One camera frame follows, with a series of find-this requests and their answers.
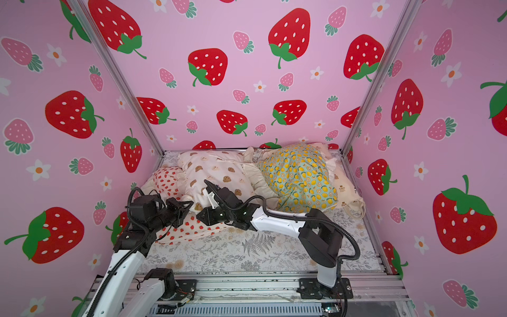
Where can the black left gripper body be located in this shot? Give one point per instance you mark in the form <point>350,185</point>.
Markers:
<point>158,224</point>

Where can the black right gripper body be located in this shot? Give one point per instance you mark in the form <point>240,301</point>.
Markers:
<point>212,216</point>

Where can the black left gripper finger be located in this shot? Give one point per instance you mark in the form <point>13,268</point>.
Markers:
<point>178,220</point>
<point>184,206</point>

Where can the white bear print pillow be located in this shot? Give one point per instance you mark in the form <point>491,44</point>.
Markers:
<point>225,169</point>

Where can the lemon print teal pillow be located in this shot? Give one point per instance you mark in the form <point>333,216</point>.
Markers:
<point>299,177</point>

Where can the cream animal print pillow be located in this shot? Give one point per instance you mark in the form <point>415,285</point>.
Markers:
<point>348,198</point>

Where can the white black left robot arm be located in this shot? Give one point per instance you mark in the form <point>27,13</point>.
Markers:
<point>130,251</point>

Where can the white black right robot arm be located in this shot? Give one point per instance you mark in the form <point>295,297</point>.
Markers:
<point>326,242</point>

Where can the fern print bed sheet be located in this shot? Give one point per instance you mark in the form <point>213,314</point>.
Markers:
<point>196,248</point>

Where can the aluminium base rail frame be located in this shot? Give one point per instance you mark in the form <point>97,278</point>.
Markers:
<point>265,294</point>

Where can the aluminium left corner post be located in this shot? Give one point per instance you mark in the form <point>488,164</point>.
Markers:
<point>84,17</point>

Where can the aluminium corner post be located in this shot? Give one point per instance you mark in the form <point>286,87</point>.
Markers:
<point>404,23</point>
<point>84,17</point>

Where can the aluminium right corner post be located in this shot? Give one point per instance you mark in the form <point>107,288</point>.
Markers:
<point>404,23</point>

